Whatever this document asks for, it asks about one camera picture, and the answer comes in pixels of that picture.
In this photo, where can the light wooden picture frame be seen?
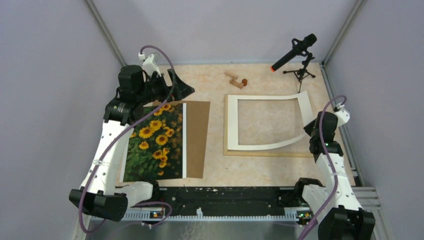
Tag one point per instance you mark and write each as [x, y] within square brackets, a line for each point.
[258, 153]

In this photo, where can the brown cardboard backing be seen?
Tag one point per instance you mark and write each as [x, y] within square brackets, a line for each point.
[197, 120]

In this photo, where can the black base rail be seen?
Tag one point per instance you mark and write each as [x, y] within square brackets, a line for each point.
[231, 201]

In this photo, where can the black microphone orange tip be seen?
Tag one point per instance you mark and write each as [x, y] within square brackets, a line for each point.
[299, 48]

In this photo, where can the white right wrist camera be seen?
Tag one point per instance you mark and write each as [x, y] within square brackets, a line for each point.
[343, 116]

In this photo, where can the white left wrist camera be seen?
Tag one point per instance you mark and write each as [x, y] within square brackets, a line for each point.
[149, 63]

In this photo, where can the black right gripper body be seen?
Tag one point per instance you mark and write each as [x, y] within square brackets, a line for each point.
[311, 129]

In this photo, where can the upright wooden block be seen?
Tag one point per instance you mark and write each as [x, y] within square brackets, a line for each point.
[237, 84]

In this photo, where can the flat wooden block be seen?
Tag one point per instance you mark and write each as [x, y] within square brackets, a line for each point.
[231, 75]

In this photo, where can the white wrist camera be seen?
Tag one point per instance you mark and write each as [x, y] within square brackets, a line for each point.
[149, 63]
[343, 116]

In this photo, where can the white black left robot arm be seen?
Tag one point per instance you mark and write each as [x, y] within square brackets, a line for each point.
[98, 195]

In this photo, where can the sunflower photo print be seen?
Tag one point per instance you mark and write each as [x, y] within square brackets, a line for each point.
[157, 147]

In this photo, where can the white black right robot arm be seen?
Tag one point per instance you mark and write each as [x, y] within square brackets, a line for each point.
[337, 213]

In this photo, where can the black microphone tripod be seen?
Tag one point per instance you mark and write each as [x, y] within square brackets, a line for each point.
[302, 73]

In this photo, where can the brown wooden cylinder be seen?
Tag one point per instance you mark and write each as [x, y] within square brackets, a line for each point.
[244, 82]

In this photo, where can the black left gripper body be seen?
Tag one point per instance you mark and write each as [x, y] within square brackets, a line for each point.
[157, 89]

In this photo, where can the white mat board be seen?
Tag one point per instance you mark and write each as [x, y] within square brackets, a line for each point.
[232, 125]

